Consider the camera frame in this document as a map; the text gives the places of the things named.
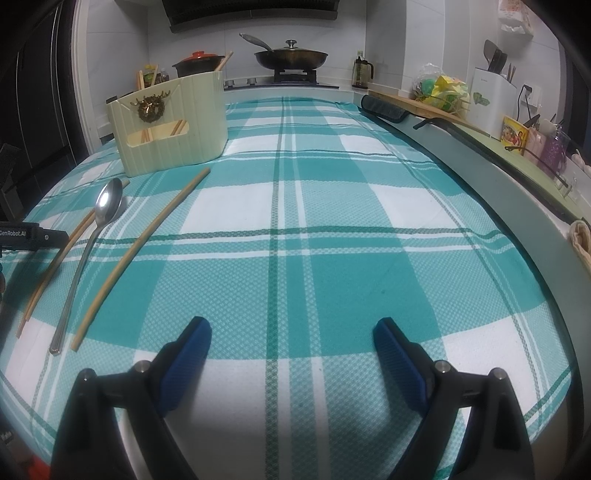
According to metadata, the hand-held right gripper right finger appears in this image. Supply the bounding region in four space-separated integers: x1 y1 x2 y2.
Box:
373 316 536 480

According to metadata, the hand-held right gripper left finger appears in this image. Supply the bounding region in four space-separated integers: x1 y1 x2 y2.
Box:
48 316 213 480

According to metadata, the cream utensil holder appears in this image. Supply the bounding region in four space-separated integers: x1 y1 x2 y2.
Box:
106 69 228 178

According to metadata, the silver metal spoon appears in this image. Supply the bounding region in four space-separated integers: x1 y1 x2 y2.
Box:
48 178 124 356

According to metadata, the teal white plaid cloth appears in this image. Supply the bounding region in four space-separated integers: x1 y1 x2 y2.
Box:
0 96 580 476

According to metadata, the black refrigerator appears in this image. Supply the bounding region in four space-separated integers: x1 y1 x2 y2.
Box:
0 0 93 185

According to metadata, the condiment bottle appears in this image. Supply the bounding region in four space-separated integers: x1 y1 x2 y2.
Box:
141 64 171 86

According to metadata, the beige cloth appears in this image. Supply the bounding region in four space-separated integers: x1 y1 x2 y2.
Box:
568 220 591 266

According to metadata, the black pot with red lid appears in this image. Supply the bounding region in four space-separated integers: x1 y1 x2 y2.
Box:
172 50 223 78

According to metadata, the black rolled mat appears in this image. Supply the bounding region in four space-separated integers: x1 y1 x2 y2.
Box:
360 95 411 124

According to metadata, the colourful printed box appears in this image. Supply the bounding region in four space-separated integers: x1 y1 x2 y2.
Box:
501 115 529 151

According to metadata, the wooden cutting board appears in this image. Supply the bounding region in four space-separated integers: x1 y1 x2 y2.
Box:
368 89 490 137

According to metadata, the purple glitter bottle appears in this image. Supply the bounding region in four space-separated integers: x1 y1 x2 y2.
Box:
542 129 571 174

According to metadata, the white knife block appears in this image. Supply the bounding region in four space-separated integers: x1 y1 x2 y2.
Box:
470 67 520 139

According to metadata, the yellow green plastic bag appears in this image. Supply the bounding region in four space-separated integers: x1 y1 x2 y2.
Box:
413 74 472 114

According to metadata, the gas stove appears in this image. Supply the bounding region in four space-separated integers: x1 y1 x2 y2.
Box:
224 68 340 90

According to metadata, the frying pan with glass lid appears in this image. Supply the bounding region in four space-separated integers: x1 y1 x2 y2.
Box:
239 32 329 71

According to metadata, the black range hood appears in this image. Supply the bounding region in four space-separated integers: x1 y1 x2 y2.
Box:
161 0 340 34

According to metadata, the grey spatula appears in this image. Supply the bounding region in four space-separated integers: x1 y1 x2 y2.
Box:
482 39 509 75

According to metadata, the white hanging bag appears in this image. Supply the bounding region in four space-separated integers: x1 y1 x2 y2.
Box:
496 0 536 35

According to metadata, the glass jar with dark frame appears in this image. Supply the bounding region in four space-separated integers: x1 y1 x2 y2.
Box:
352 50 374 88

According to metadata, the white wall socket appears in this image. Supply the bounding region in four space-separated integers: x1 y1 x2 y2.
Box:
519 83 543 107

